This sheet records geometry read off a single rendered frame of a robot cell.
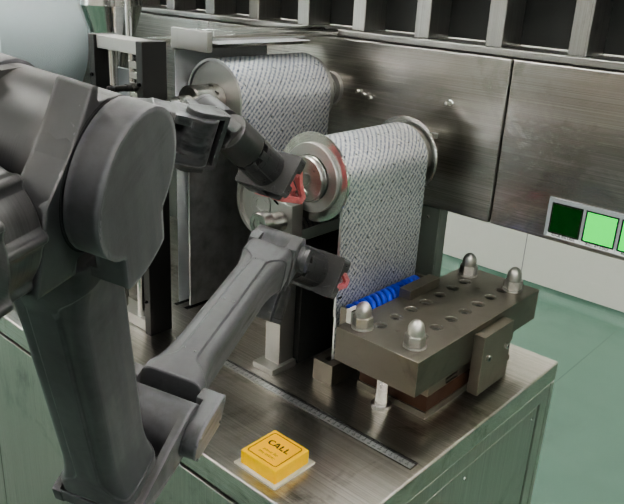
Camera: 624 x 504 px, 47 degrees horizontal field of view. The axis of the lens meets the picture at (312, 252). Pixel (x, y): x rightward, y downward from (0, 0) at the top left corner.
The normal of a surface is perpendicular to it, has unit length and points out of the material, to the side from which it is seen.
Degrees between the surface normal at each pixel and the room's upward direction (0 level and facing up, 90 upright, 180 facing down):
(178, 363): 12
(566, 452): 0
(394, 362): 90
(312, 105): 92
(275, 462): 0
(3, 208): 58
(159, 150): 101
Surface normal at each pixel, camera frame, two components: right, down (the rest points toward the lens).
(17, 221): 0.93, -0.18
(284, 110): 0.74, 0.31
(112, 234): 0.94, 0.31
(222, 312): 0.21, -0.85
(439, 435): 0.05, -0.93
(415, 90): -0.67, 0.24
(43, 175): -0.07, -0.22
